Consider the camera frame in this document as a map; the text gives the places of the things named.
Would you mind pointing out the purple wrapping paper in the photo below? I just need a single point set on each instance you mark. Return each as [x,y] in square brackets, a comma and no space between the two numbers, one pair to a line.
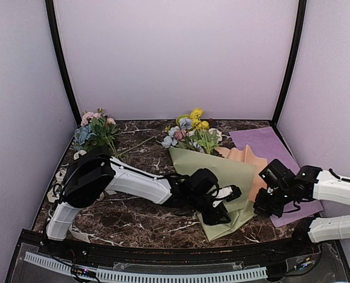
[265,144]

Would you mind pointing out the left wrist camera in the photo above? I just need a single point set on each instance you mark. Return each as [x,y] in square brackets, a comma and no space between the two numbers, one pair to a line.
[227,194]

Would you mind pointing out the right black frame post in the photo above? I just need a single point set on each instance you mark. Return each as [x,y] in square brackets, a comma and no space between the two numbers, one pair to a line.
[293,53]

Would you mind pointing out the left black frame post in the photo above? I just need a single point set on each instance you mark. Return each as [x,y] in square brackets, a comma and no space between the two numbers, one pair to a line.
[56,41]

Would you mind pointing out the blue fake flower on table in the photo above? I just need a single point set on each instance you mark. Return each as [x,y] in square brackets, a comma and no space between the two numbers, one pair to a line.
[82,135]

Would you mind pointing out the pink fake flower bunch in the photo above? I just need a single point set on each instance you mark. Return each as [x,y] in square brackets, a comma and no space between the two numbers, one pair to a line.
[106,130]

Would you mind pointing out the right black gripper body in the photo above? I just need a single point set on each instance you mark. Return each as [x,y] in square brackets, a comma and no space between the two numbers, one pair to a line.
[273,203]

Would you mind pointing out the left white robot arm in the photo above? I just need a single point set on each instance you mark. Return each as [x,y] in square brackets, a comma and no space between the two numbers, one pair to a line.
[136,182]

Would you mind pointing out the black front rail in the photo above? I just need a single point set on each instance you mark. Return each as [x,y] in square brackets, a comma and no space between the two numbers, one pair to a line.
[275,254]

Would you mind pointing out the yellow fake flower stem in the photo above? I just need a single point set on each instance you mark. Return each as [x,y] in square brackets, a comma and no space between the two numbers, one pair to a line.
[200,137]

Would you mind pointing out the cream ribbon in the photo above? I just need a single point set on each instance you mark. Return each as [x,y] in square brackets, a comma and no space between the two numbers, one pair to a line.
[77,233]

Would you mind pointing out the blue fake flower stem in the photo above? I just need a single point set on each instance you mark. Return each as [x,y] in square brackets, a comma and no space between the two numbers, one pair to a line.
[180,136]

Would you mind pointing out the white slotted cable duct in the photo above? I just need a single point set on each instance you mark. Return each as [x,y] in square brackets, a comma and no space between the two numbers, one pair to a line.
[102,274]

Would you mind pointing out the black frame post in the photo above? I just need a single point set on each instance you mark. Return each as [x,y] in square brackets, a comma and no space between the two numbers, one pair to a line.
[56,41]
[293,53]

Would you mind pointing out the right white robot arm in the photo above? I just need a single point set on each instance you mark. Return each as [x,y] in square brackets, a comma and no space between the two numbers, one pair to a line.
[327,185]

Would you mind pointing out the white and red flower stem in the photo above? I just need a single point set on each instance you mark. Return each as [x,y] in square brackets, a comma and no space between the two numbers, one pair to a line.
[215,138]

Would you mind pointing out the green plastic bowl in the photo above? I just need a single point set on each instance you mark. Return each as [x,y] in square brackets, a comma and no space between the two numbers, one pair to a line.
[181,117]

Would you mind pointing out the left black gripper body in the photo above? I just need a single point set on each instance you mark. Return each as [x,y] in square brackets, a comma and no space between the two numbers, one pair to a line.
[197,201]

